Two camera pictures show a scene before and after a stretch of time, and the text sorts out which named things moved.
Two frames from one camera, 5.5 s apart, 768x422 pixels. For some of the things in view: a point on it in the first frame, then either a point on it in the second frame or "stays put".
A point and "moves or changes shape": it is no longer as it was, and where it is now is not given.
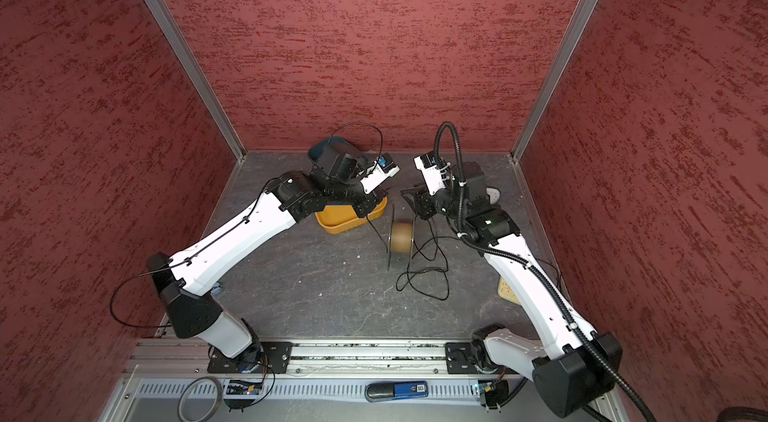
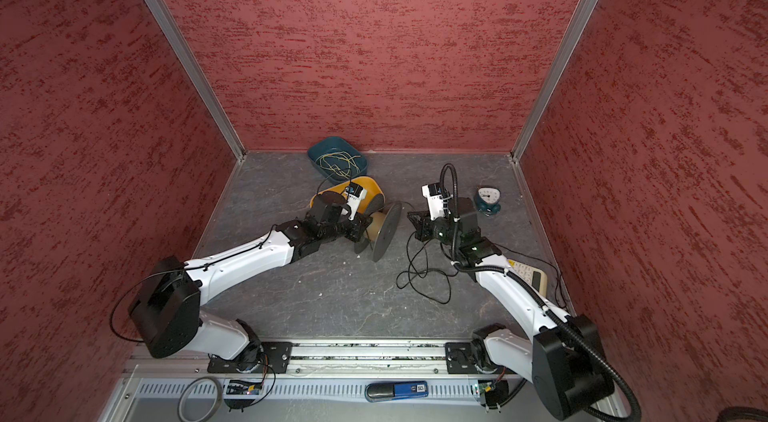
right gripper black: (423, 204) -> (422, 226)
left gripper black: (369, 200) -> (359, 227)
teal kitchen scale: (494, 194) stays put
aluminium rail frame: (374, 360) stays put
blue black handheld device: (396, 390) stays put
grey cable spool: (401, 239) moves or changes shape
